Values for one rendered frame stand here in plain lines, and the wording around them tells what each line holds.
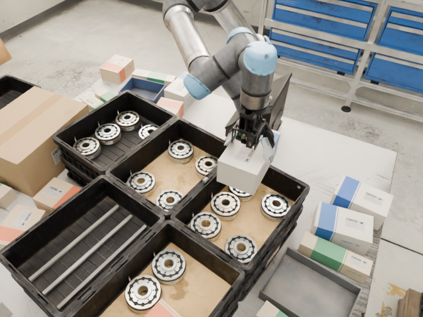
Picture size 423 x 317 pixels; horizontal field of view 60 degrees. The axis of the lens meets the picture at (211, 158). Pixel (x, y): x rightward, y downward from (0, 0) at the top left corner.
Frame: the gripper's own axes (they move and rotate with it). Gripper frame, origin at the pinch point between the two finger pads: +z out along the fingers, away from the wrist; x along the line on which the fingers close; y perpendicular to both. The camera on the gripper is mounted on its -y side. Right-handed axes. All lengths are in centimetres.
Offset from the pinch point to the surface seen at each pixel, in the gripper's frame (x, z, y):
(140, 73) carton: -87, 35, -62
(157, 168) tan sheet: -36.6, 27.8, -1.9
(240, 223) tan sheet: 2.1, 27.8, 6.6
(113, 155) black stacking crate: -56, 28, 0
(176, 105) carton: -54, 34, -45
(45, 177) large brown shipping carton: -78, 36, 18
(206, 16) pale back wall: -156, 105, -279
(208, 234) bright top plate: -4.9, 24.9, 17.1
